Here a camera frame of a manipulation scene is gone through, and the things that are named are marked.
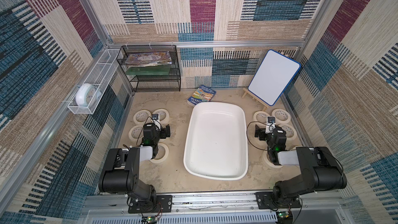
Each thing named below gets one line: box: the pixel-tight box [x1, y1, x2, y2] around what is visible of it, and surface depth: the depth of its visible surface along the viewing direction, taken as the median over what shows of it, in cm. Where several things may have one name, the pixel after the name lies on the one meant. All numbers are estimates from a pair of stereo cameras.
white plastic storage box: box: [183, 101, 249, 181], surface depth 92 cm
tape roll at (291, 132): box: [278, 123, 297, 142], surface depth 98 cm
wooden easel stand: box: [241, 87, 269, 112], surface depth 107 cm
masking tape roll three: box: [133, 109, 152, 126], surface depth 107 cm
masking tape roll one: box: [152, 108, 170, 126], surface depth 107 cm
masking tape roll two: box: [271, 108, 292, 124], surface depth 106 cm
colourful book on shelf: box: [125, 51, 173, 68], surface depth 83 cm
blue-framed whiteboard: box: [247, 49, 302, 107], surface depth 93 cm
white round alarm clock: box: [75, 82, 102, 108], surface depth 64 cm
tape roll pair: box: [149, 142, 169, 164], surface depth 89 cm
